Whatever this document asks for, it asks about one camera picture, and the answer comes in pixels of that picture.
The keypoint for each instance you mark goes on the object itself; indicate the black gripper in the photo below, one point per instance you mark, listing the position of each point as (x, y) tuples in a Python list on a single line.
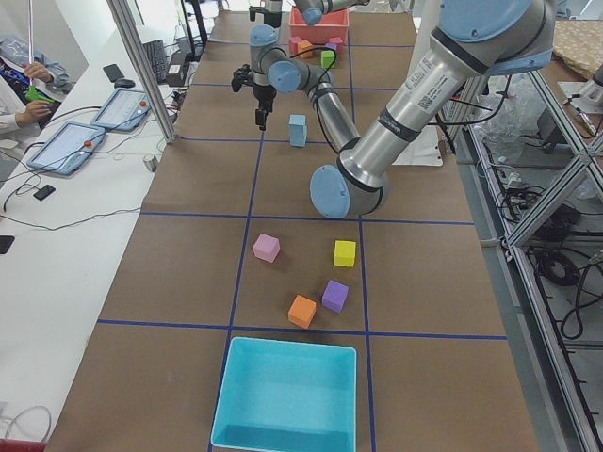
[(262, 92)]

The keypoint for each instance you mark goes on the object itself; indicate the light blue block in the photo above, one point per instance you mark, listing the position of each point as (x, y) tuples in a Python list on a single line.
[(297, 124), (298, 137)]

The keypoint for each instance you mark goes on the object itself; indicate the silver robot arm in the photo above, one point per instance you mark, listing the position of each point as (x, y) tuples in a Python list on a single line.
[(312, 11), (469, 38)]

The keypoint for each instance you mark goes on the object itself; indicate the magenta foam block far side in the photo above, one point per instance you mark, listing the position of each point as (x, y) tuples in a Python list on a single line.
[(293, 44)]

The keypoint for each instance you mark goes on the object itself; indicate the orange foam block far side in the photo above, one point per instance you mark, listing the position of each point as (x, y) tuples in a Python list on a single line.
[(305, 49)]

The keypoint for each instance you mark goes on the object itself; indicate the green foam block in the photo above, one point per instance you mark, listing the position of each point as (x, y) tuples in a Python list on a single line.
[(327, 59)]

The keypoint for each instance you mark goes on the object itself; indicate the red plastic bin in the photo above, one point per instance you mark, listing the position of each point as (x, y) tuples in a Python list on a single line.
[(332, 25)]

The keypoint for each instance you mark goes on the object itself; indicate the small metal cylinder weight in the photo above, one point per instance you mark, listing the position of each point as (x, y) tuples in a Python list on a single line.
[(150, 162)]

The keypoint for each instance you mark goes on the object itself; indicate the black keyboard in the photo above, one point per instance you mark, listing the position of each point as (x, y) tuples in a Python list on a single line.
[(156, 56)]

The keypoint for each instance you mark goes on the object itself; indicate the pink foam block near left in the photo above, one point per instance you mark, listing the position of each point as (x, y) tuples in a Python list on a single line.
[(266, 247)]

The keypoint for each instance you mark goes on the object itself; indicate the far teach pendant tablet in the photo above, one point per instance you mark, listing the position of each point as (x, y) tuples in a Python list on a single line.
[(123, 111)]

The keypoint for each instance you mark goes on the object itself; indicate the teach pendant tablet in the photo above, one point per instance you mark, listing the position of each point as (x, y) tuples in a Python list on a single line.
[(67, 149), (123, 111)]

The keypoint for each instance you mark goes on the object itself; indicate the black computer mouse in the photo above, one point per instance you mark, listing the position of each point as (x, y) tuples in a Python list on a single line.
[(124, 83)]

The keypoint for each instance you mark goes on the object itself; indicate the black phone far desk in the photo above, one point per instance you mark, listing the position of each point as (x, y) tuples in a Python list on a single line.
[(113, 72)]

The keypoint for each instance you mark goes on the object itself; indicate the yellow foam block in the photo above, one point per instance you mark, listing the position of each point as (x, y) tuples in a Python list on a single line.
[(344, 253)]

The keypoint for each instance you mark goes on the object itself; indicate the purple foam block near bin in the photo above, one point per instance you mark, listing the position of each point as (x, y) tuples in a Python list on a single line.
[(335, 296)]

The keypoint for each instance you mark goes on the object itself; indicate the orange foam block near bin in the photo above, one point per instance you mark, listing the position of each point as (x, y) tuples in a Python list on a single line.
[(302, 311)]

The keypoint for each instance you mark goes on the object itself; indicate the near teach pendant tablet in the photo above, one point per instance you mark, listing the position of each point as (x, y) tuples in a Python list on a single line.
[(67, 149)]

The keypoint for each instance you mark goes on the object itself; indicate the black smartphone near tablets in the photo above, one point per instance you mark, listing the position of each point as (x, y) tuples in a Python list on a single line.
[(44, 192)]

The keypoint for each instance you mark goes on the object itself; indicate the seated person in white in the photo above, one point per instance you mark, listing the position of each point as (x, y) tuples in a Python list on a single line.
[(31, 91)]

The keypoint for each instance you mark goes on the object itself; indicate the light blue plastic bin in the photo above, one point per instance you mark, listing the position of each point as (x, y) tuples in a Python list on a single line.
[(287, 396)]

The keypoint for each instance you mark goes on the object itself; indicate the black phone desk edge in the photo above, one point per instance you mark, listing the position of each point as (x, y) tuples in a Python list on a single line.
[(6, 241)]

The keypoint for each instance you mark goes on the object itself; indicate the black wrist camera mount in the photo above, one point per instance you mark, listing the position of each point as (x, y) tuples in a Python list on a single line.
[(242, 77), (254, 11)]

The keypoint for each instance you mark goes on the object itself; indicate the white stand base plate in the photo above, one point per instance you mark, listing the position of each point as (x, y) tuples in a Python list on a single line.
[(423, 151)]

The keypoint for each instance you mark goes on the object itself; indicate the aluminium frame post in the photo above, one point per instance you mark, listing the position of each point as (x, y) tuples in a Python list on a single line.
[(126, 26)]

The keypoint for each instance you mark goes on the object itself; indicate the white camera stand post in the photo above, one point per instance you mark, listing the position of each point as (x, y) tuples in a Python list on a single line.
[(426, 28)]

